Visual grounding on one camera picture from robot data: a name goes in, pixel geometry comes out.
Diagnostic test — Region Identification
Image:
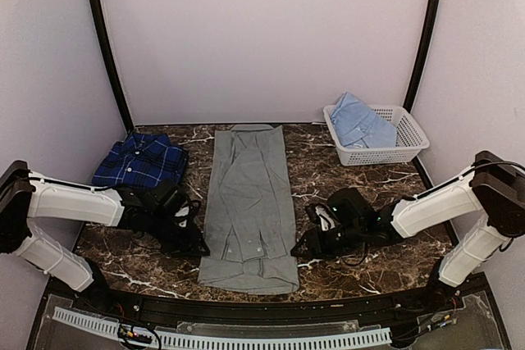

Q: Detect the right black frame post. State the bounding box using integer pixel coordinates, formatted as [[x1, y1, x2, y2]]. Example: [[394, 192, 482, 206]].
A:
[[403, 0, 440, 112]]

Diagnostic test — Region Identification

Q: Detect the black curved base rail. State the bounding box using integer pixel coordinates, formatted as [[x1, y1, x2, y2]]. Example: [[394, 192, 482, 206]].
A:
[[73, 274, 496, 338]]

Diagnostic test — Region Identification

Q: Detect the left black frame post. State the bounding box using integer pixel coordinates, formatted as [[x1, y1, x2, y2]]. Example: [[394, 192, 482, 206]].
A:
[[89, 0, 135, 134]]

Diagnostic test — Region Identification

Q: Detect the black frame post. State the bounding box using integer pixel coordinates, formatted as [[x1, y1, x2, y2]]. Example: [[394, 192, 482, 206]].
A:
[[403, 0, 440, 112], [89, 0, 135, 134]]

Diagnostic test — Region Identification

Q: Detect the blue plaid folded shirt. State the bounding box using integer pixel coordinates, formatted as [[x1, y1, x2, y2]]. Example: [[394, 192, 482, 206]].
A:
[[91, 133, 189, 189]]

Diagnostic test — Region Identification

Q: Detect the grey long sleeve shirt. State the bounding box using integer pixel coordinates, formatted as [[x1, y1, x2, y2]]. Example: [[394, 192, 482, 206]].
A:
[[198, 125, 299, 295]]

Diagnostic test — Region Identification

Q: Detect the white plastic basket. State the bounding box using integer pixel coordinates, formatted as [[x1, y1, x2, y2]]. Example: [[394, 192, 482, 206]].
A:
[[323, 104, 430, 166]]

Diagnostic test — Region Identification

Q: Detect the light blue shirt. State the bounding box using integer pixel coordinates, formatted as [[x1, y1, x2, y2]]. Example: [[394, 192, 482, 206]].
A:
[[330, 93, 397, 148]]

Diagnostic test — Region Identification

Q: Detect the white slotted cable duct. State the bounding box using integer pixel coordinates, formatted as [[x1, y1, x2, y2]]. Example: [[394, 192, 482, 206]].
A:
[[52, 307, 391, 349]]

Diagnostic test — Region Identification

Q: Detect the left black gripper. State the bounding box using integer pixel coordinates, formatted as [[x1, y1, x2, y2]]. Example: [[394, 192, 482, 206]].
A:
[[147, 211, 210, 258]]

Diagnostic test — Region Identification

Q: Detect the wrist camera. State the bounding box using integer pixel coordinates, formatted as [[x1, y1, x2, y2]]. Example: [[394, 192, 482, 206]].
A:
[[305, 188, 370, 231], [150, 180, 202, 228]]

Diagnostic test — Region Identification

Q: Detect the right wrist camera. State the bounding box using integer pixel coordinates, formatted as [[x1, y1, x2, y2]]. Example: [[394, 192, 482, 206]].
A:
[[305, 188, 370, 231]]

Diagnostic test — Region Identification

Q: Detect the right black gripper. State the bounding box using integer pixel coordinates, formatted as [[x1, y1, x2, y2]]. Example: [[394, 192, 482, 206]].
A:
[[290, 221, 365, 261]]

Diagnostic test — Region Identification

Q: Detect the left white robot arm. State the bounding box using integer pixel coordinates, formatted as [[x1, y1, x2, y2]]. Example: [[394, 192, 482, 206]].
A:
[[1, 161, 210, 314]]

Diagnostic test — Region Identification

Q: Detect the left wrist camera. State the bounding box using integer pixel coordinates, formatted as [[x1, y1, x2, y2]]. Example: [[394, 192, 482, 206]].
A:
[[150, 180, 202, 228]]

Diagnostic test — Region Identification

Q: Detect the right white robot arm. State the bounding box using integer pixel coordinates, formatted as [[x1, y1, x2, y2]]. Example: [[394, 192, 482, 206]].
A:
[[291, 151, 524, 312]]

